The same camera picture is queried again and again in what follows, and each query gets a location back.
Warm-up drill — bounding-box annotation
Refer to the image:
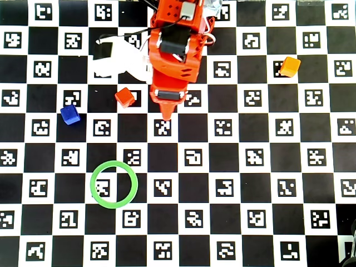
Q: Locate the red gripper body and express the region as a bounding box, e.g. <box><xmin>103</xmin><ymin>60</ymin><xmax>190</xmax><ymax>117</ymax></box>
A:
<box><xmin>149</xmin><ymin>26</ymin><xmax>208</xmax><ymax>104</ymax></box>

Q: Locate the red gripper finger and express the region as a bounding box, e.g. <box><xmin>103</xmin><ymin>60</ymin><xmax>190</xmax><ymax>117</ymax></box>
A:
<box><xmin>154</xmin><ymin>100</ymin><xmax>180</xmax><ymax>122</ymax></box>

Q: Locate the red cube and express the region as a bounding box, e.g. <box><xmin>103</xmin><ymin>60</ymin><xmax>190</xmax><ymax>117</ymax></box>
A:
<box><xmin>115</xmin><ymin>87</ymin><xmax>136</xmax><ymax>108</ymax></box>

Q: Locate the blue cube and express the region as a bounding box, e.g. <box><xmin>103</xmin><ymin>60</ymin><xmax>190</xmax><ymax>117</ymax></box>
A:
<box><xmin>60</xmin><ymin>104</ymin><xmax>81</xmax><ymax>126</ymax></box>

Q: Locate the orange cube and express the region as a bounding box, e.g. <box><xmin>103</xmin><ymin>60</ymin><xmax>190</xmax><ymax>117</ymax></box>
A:
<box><xmin>279</xmin><ymin>56</ymin><xmax>301</xmax><ymax>78</ymax></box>

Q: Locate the small grey square module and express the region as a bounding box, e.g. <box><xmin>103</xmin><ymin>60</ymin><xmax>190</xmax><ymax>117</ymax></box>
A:
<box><xmin>180</xmin><ymin>1</ymin><xmax>196</xmax><ymax>20</ymax></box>

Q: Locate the black white marker mat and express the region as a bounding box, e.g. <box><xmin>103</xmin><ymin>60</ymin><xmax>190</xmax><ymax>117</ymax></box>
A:
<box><xmin>0</xmin><ymin>0</ymin><xmax>356</xmax><ymax>267</ymax></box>

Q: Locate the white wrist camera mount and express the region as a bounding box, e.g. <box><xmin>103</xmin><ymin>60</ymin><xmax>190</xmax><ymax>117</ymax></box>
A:
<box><xmin>93</xmin><ymin>37</ymin><xmax>152</xmax><ymax>84</ymax></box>

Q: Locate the grey duct tape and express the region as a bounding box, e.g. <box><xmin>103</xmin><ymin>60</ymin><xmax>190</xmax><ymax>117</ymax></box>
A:
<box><xmin>205</xmin><ymin>0</ymin><xmax>224</xmax><ymax>15</ymax></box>

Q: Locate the green flat ring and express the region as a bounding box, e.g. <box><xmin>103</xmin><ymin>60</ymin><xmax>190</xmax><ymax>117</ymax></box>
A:
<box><xmin>90</xmin><ymin>160</ymin><xmax>139</xmax><ymax>209</ymax></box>

